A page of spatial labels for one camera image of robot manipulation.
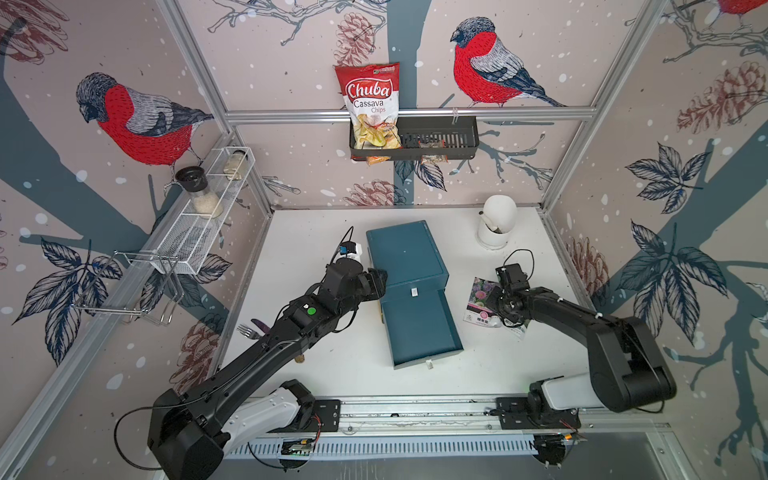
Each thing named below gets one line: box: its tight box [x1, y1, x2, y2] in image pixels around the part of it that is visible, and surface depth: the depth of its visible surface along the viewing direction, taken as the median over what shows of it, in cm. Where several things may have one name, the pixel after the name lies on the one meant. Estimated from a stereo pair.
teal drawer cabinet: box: [366, 220, 464, 370], surface depth 81 cm
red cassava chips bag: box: [335, 62, 402, 150], surface depth 85 cm
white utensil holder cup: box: [477, 194, 517, 249], surface depth 104 cm
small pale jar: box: [223, 150, 248, 181], surface depth 87 cm
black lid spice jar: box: [175, 166, 224, 219], surface depth 72 cm
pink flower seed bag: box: [463, 276, 502, 328], surface depth 94 cm
